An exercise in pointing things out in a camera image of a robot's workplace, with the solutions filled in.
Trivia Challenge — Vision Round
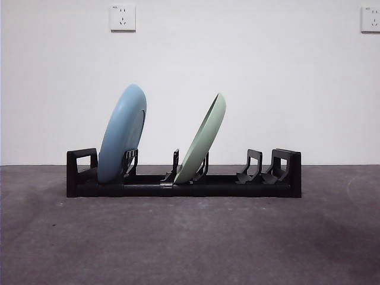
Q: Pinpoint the white wall socket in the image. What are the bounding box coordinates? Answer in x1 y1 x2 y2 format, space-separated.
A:
360 5 380 33
110 4 137 33

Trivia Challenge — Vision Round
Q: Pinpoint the pale green round plate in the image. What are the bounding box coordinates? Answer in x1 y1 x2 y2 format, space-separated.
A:
173 92 227 185

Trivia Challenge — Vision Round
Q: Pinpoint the black plastic plate rack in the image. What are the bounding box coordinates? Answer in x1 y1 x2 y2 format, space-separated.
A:
66 147 303 198

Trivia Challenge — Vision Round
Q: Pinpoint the light blue round plate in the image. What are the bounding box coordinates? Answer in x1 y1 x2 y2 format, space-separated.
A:
97 83 148 183

